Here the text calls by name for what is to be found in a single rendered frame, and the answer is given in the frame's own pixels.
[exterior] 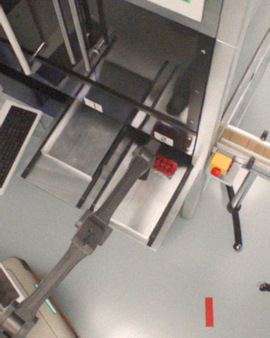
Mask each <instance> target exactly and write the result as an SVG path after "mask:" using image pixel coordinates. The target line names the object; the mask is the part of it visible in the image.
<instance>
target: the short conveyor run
mask: <svg viewBox="0 0 270 338"><path fill-rule="evenodd" d="M268 134H269V131H266V130H265V131H264V132H263V133H262V135H261V137H260V138H259V137H255V136H253V135H251V134H249V133H247V132H244V131H242V130H239V129H238V128H237V127H234V126H232V125H230V124H227V125H226V127H225V130H224V132H223V134H222V135H221V136H220V138H219V141H218V142H217V145H216V147H218V148H220V149H223V150H225V151H226V152H228V153H230V154H233V155H234V157H233V159H234V160H235V161H236V162H237V163H239V164H241V165H242V166H241V168H244V169H246V170H248V171H250V172H251V173H252V174H254V175H258V176H260V177H262V178H264V179H265V180H268V181H270V143H268V142H265V139H266V137H268Z"/></svg>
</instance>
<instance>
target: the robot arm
mask: <svg viewBox="0 0 270 338"><path fill-rule="evenodd" d="M160 147H161V142H159V141H158V139H157V138H154V137H149V138H148V139H147V142H146V143H144V144H143V146H141V147H139V146H137V147H136V148H135V149H134V150H133V151H132V153H131V154H132V156H133V157H132V158H131V160H130V161H131V162H130V163H129V165H128V168H127V170H126V172H125V174H124V175H123V176H122V177H121V179H120V180H119V182H118V183H117V185H116V186H115V188H114V189H112V191H111V192H110V194H109V195H108V197H107V198H106V200H105V201H104V202H103V203H102V204H101V206H100V207H99V208H98V210H97V211H95V212H92V211H90V210H89V209H86V210H85V212H84V213H83V214H82V216H81V218H79V220H78V221H77V222H76V223H75V224H74V226H75V227H76V228H77V231H76V232H75V234H74V236H73V238H72V240H71V241H72V243H71V245H70V247H68V249H67V251H66V253H65V254H64V255H63V257H62V258H61V259H60V260H59V261H58V263H57V264H55V265H54V267H53V268H52V269H51V271H50V272H49V273H48V274H47V276H46V277H45V278H44V279H43V280H42V281H41V282H40V283H39V285H38V286H37V287H36V289H35V290H34V291H33V292H32V293H31V294H30V295H29V296H28V297H27V298H25V299H24V300H22V301H21V303H19V301H16V300H15V299H14V300H13V301H12V302H11V304H10V305H9V307H8V308H7V309H5V310H4V312H3V313H2V314H1V315H0V338H25V337H26V336H27V334H29V333H30V331H31V330H32V328H33V327H34V326H35V325H36V323H37V321H38V317H37V316H36V314H37V311H38V309H39V308H40V306H41V305H42V304H44V302H45V301H46V300H47V299H48V297H49V296H50V295H51V294H52V293H53V291H54V290H55V289H57V287H58V285H59V284H60V283H61V282H62V281H63V280H64V279H65V277H66V276H67V275H69V273H70V271H71V270H72V269H73V268H74V267H75V266H76V265H77V264H78V263H80V261H81V260H82V259H83V258H85V257H87V256H88V255H89V256H91V255H92V253H93V252H94V251H95V250H96V247H97V246H98V245H99V246H101V245H103V244H104V243H105V242H106V240H107V239H108V237H109V235H110V233H111V232H112V231H113V230H114V229H112V228H111V227H110V226H109V225H108V224H109V222H110V219H111V217H112V214H113V213H114V212H115V211H116V209H117V208H118V206H119V205H120V203H121V202H122V200H123V199H124V198H125V197H126V195H127V193H128V192H129V190H130V189H131V188H132V186H133V185H134V184H135V182H136V181H137V180H142V181H146V180H147V179H148V176H149V172H150V168H151V166H152V165H153V164H154V162H156V159H155V158H156V157H157V156H155V155H154V154H156V152H157V151H158V149H159V148H160Z"/></svg>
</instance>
